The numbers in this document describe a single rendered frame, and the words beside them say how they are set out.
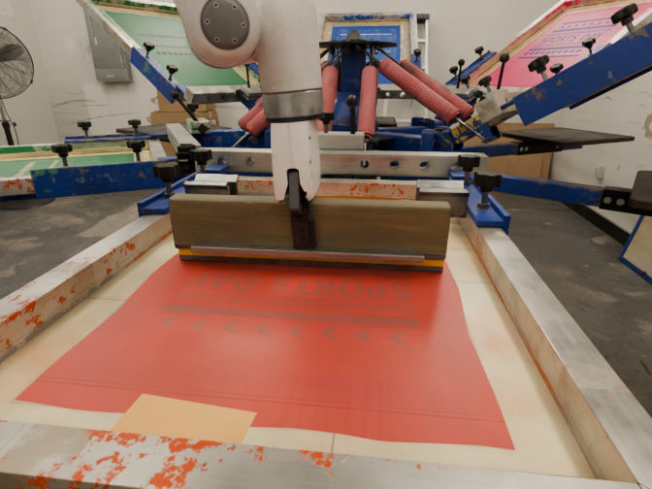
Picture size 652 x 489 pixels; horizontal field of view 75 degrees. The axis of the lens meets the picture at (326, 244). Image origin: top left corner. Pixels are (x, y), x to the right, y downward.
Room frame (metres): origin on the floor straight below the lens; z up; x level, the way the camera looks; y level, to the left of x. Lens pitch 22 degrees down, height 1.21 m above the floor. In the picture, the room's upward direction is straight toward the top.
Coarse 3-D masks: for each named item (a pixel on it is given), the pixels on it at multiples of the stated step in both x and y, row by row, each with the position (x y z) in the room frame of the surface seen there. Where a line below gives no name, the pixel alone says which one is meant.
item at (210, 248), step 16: (272, 256) 0.53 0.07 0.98; (288, 256) 0.53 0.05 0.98; (304, 256) 0.53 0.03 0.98; (320, 256) 0.52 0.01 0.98; (336, 256) 0.52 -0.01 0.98; (352, 256) 0.52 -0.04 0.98; (368, 256) 0.52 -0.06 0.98; (384, 256) 0.51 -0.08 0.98; (400, 256) 0.51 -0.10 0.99; (416, 256) 0.51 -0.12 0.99
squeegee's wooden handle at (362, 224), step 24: (192, 216) 0.56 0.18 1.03; (216, 216) 0.55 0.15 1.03; (240, 216) 0.55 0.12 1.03; (264, 216) 0.54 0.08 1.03; (288, 216) 0.54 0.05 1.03; (312, 216) 0.54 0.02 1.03; (336, 216) 0.53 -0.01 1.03; (360, 216) 0.53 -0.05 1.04; (384, 216) 0.53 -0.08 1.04; (408, 216) 0.52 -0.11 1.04; (432, 216) 0.52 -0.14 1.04; (192, 240) 0.56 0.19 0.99; (216, 240) 0.55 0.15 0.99; (240, 240) 0.55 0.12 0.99; (264, 240) 0.55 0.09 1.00; (288, 240) 0.54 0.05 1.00; (336, 240) 0.53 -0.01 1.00; (360, 240) 0.53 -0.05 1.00; (384, 240) 0.53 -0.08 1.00; (408, 240) 0.52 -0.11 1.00; (432, 240) 0.52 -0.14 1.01
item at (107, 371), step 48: (144, 288) 0.48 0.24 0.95; (96, 336) 0.38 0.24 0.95; (144, 336) 0.38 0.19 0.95; (192, 336) 0.38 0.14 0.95; (240, 336) 0.38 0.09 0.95; (48, 384) 0.30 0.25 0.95; (96, 384) 0.30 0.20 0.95; (144, 384) 0.30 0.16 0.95; (192, 384) 0.30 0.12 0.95; (240, 384) 0.30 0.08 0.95
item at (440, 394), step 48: (432, 288) 0.48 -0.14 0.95; (432, 336) 0.38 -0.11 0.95; (288, 384) 0.30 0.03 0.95; (336, 384) 0.30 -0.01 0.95; (384, 384) 0.30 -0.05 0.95; (432, 384) 0.30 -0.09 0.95; (480, 384) 0.30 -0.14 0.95; (336, 432) 0.25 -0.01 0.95; (384, 432) 0.25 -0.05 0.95; (432, 432) 0.25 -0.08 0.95; (480, 432) 0.25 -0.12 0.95
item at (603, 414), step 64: (256, 192) 0.93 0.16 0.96; (320, 192) 0.91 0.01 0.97; (384, 192) 0.90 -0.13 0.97; (128, 256) 0.56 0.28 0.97; (512, 256) 0.50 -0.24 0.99; (0, 320) 0.35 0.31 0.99; (512, 320) 0.40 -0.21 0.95; (576, 384) 0.26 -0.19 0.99; (0, 448) 0.20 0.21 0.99; (64, 448) 0.20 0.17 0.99; (128, 448) 0.20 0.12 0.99; (192, 448) 0.20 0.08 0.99; (256, 448) 0.20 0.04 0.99; (640, 448) 0.20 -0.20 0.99
